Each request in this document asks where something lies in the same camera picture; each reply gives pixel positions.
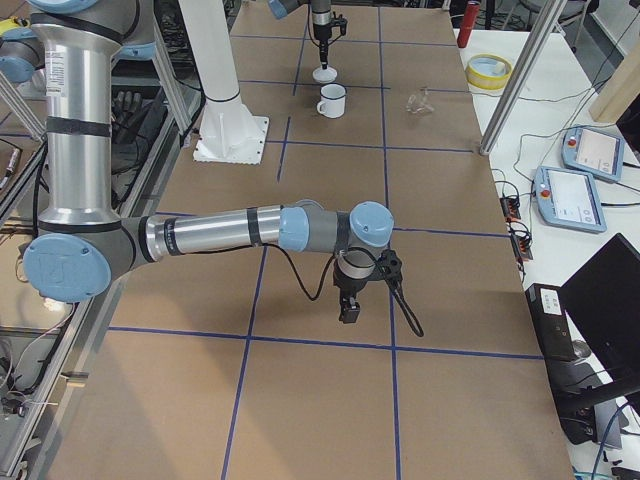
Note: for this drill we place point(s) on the wooden plank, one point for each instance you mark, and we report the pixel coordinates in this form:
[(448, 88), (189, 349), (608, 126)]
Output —
[(619, 92)]

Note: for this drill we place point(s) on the aluminium frame post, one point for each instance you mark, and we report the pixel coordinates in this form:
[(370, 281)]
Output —
[(532, 49)]

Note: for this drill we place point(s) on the white enamel mug blue rim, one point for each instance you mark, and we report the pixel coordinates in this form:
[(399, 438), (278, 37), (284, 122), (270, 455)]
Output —
[(332, 101)]

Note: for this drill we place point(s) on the orange electronics board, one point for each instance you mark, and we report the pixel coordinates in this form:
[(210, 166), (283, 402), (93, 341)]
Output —
[(511, 208), (521, 246)]

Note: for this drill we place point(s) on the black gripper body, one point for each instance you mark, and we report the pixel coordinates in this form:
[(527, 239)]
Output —
[(350, 286), (321, 30)]

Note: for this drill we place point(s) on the black desktop computer box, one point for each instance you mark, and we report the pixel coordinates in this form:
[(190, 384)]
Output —
[(550, 322)]

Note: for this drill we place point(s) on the black computer monitor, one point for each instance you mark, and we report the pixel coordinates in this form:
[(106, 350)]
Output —
[(602, 300)]

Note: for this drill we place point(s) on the red cylinder bottle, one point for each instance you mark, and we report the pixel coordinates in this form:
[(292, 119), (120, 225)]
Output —
[(468, 21)]

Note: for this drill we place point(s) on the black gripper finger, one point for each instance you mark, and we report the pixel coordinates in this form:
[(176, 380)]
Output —
[(349, 310), (324, 54)]

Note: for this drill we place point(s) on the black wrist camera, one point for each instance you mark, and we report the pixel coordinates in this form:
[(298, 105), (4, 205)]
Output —
[(390, 268), (340, 22)]

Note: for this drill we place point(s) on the teach pendant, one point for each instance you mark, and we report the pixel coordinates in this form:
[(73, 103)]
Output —
[(569, 199), (593, 151)]

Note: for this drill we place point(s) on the orange electronics board far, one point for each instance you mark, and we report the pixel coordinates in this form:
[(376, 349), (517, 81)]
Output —
[(511, 208)]

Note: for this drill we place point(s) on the orange electronics board near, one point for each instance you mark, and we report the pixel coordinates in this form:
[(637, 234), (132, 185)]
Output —
[(521, 246)]

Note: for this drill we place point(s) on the far teach pendant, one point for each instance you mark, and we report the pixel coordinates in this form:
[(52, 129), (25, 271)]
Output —
[(593, 151)]

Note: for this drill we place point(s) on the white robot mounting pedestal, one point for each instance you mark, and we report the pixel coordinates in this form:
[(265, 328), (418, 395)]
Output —
[(228, 132)]

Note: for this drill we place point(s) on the near teach pendant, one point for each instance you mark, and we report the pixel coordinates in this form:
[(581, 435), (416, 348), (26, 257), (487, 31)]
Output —
[(569, 199)]

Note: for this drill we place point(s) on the clear glass funnel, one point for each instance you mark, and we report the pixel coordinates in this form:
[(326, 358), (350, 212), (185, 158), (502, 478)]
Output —
[(419, 103)]

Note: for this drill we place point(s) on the yellow tape roll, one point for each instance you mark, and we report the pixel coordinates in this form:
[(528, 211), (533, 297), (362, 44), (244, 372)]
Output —
[(488, 71)]

